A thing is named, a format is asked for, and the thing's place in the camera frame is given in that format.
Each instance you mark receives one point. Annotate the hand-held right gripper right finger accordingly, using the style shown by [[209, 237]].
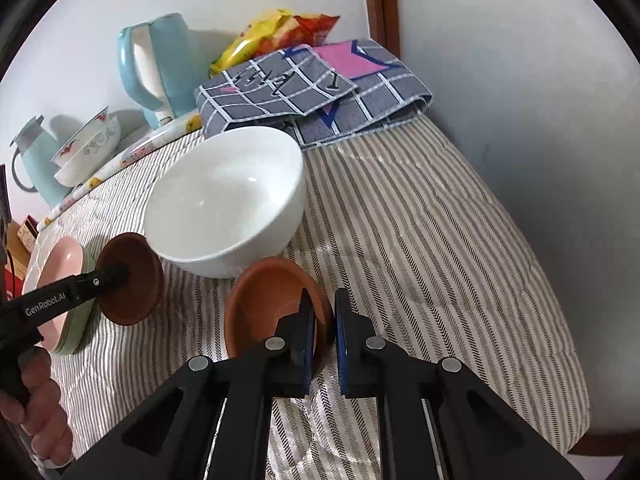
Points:
[[345, 345]]

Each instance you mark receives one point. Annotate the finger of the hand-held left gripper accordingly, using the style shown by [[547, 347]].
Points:
[[112, 275]]

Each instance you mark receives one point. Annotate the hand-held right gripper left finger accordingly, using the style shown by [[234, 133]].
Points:
[[306, 342]]

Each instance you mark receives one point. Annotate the brown ceramic dish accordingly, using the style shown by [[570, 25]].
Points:
[[262, 305], [135, 280]]

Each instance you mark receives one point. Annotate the pink square plate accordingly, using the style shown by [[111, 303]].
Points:
[[55, 270]]

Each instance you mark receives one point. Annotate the green square plate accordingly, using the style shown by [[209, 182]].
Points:
[[82, 325]]

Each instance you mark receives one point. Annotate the person's left hand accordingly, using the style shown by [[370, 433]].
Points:
[[42, 405]]

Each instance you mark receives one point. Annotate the large white bowl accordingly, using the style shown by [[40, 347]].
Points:
[[100, 157]]

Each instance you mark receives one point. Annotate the fruit-printed paper roll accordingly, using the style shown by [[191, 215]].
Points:
[[135, 152]]

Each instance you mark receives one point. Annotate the light blue thermos jug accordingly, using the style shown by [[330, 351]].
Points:
[[37, 165]]

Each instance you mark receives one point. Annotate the white bowl with grey print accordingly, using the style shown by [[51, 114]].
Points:
[[225, 195]]

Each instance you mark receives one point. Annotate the light blue electric kettle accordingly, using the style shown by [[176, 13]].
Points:
[[172, 60]]

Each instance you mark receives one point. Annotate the grey checked cloth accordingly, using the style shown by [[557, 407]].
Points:
[[310, 90]]

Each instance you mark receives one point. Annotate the yellow snack bag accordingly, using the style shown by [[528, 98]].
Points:
[[255, 37]]

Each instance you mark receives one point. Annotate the red snack bag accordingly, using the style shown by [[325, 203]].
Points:
[[315, 27]]

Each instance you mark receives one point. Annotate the brown wooden door frame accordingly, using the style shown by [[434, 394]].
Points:
[[382, 5]]

